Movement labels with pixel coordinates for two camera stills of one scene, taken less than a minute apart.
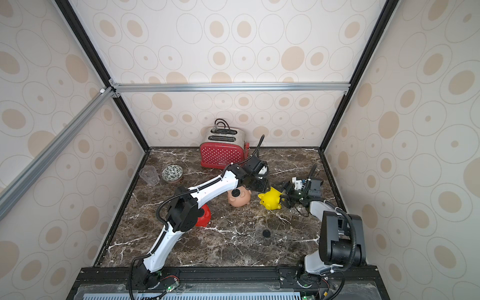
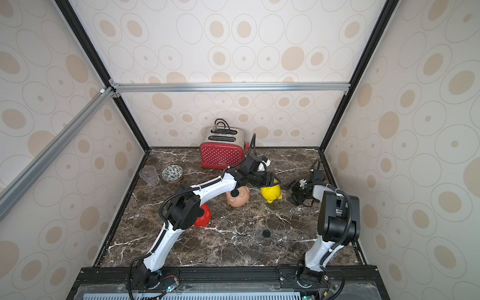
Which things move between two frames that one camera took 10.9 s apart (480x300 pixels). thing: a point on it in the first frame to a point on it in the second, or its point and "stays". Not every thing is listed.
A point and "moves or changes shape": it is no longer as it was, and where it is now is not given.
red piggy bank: x=204 y=220 stays
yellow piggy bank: x=270 y=199 moves or changes shape
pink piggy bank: x=239 y=197 stays
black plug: x=235 y=192 stays
